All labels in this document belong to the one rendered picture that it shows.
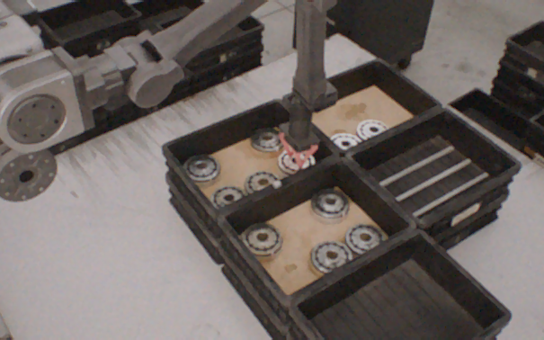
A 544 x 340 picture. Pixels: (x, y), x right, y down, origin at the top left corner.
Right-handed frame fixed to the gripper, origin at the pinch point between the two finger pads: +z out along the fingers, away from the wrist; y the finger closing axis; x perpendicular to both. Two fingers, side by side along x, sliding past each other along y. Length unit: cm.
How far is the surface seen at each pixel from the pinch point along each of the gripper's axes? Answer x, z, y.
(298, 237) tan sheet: 10.2, 8.6, -18.3
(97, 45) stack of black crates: 11, 36, 139
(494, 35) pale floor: -232, 73, 113
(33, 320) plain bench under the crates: 76, 25, 1
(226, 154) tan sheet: 11.7, 7.7, 18.1
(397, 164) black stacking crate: -30.0, 5.9, -9.9
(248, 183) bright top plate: 13.6, 5.2, 1.8
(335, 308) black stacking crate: 14.0, 9.6, -40.6
